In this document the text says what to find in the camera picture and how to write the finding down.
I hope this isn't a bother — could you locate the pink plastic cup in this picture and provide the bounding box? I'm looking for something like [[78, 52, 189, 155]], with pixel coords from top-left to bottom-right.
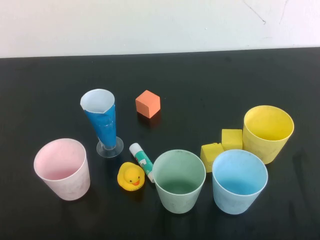
[[33, 138, 91, 201]]

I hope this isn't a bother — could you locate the yellow rubber duck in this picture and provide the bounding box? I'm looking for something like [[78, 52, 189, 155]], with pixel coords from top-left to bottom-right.
[[116, 161, 146, 192]]

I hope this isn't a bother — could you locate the white green glue stick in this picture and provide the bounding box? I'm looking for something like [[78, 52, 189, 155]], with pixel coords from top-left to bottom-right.
[[128, 142, 154, 183]]

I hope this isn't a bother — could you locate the chipped yellow foam cube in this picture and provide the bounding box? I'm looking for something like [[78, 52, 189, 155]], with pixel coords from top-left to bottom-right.
[[200, 142, 225, 174]]

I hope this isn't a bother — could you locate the orange foam cube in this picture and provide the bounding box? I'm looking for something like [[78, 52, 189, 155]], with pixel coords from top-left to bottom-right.
[[135, 89, 161, 119]]

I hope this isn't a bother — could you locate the light blue plastic cup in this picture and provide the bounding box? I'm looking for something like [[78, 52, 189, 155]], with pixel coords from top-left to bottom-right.
[[211, 149, 269, 216]]

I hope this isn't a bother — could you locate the blue-taped conical measuring glass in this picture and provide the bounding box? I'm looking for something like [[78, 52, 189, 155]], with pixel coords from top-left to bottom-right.
[[79, 88, 125, 159]]

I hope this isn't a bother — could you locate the yellow plastic cup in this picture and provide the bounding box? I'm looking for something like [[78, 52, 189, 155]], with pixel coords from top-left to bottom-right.
[[242, 104, 295, 165]]

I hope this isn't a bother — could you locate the green plastic cup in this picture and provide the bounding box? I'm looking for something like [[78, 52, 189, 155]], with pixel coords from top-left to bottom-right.
[[152, 149, 207, 215]]

